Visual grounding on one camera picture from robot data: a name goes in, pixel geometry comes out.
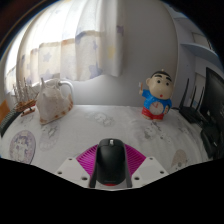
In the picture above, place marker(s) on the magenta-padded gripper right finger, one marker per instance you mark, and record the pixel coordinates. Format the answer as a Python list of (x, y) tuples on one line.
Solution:
[(150, 168)]

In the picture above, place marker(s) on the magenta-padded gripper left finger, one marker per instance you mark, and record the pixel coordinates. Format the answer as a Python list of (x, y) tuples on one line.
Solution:
[(71, 168)]

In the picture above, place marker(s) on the black computer mouse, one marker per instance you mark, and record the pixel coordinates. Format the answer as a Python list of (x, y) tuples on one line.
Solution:
[(110, 160)]

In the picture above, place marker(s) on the white printed tablecloth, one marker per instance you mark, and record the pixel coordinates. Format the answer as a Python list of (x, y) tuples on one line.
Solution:
[(110, 123)]

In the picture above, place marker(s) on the black box device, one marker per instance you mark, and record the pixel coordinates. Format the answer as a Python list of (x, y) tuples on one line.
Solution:
[(210, 140)]

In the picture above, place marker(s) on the large white conch shell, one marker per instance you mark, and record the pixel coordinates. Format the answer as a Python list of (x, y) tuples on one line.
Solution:
[(51, 105)]

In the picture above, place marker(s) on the black router with antennas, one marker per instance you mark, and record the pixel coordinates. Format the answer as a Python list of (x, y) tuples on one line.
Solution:
[(191, 115)]

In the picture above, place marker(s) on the cartoon boy figurine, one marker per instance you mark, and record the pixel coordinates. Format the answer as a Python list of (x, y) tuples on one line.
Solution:
[(158, 96)]

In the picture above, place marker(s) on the wooden chair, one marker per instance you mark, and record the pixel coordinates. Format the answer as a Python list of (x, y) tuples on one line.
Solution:
[(3, 111)]

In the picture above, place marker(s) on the black monitor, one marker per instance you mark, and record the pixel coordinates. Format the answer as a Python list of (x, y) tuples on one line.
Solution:
[(216, 96)]

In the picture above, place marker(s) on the white star-print curtain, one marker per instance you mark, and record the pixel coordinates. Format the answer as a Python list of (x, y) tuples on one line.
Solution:
[(66, 40)]

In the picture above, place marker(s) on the white wall shelf unit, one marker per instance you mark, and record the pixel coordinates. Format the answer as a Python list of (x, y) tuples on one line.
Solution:
[(200, 50)]

